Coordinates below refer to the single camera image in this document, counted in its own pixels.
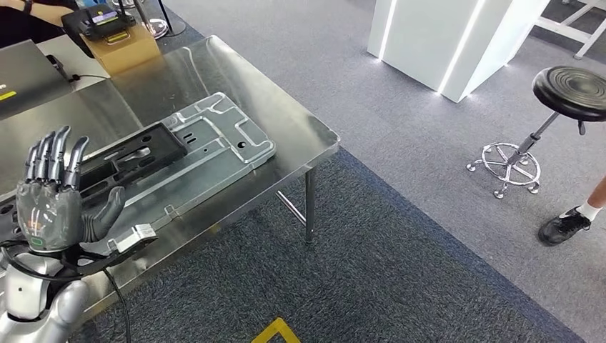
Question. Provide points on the black device with screen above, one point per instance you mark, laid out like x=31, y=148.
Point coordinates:
x=99, y=21

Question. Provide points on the white desk pad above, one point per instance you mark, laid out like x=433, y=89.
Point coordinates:
x=85, y=59

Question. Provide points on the black round stool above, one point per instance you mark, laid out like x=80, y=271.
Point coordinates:
x=573, y=90

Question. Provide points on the person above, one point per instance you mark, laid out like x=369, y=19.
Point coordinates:
x=19, y=28

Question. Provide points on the black stand pole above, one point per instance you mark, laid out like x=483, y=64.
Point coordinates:
x=170, y=21

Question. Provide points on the stamped silver metal panel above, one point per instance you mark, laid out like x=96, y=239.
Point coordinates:
x=227, y=137

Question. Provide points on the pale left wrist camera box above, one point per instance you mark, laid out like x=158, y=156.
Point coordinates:
x=135, y=236

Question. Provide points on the chrome stand base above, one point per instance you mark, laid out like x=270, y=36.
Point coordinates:
x=156, y=29

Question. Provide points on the black plastic plate bracket part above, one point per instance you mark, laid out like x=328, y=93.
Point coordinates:
x=161, y=146

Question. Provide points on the white lit display pillar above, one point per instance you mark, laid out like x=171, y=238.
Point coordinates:
x=426, y=42

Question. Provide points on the stainless steel workbench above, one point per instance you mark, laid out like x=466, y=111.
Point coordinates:
x=284, y=123

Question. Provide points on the brown cardboard box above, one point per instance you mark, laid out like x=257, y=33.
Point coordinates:
x=123, y=52

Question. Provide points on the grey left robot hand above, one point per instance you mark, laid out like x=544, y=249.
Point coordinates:
x=52, y=218

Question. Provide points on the grey laptop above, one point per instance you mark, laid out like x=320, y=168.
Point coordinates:
x=28, y=75

